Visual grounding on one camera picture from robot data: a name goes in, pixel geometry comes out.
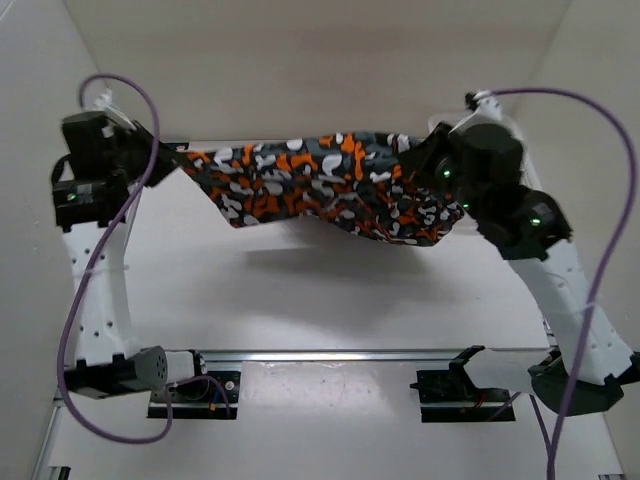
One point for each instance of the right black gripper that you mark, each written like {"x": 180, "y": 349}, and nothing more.
{"x": 419, "y": 160}

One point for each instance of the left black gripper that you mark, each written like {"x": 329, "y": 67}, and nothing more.
{"x": 166, "y": 161}

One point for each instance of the orange camouflage shorts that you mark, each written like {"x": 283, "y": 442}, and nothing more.
{"x": 351, "y": 180}

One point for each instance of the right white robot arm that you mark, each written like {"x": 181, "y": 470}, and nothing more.
{"x": 546, "y": 260}

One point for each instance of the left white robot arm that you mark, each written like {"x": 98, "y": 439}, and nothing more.
{"x": 103, "y": 358}

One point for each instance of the white plastic basket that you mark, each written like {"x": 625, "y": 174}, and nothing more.
{"x": 502, "y": 224}

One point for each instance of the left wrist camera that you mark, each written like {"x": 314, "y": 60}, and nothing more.
{"x": 104, "y": 103}

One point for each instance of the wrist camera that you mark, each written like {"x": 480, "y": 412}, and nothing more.
{"x": 104, "y": 103}
{"x": 483, "y": 107}

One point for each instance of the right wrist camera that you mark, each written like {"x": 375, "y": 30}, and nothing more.
{"x": 483, "y": 107}

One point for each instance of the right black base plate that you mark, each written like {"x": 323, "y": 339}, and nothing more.
{"x": 441, "y": 401}

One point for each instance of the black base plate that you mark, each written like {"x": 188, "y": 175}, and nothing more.
{"x": 441, "y": 401}
{"x": 202, "y": 399}

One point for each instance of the aluminium front rail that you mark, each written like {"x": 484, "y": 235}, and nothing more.
{"x": 331, "y": 355}

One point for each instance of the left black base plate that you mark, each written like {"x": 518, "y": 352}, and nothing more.
{"x": 202, "y": 399}

